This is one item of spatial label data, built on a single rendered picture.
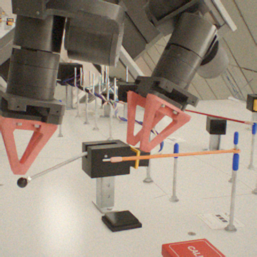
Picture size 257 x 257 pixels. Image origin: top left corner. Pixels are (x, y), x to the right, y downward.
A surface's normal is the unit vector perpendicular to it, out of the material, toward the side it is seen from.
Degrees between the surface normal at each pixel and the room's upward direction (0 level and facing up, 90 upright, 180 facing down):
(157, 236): 50
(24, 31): 113
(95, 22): 129
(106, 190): 87
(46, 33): 82
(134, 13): 90
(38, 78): 85
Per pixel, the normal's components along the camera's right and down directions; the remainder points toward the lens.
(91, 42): -0.10, 0.30
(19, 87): -0.23, 0.10
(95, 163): 0.40, 0.20
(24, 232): 0.03, -0.98
